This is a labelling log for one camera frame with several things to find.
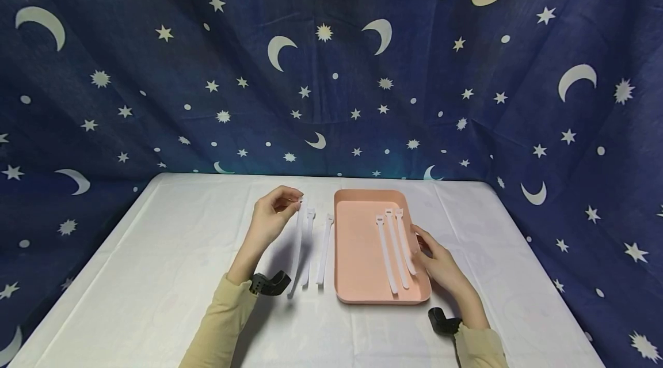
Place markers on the person's left hand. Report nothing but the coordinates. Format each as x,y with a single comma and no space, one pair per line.
267,224

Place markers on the person's right hand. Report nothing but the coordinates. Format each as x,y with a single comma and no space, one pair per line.
443,267

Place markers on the person's left thumb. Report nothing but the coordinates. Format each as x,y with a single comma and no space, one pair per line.
289,209

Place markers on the person's right fingers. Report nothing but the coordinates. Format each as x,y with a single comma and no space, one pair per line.
423,241

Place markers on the person's left index finger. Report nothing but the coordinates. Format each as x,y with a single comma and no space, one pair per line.
291,190

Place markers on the person's right forearm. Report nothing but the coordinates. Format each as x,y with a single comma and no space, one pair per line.
479,336

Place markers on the person's left forearm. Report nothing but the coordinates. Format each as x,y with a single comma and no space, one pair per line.
228,316

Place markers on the pink plastic tray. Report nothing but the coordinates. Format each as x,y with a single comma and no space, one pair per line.
357,253

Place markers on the black wrist band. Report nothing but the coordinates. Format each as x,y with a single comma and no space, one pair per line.
269,284
444,323

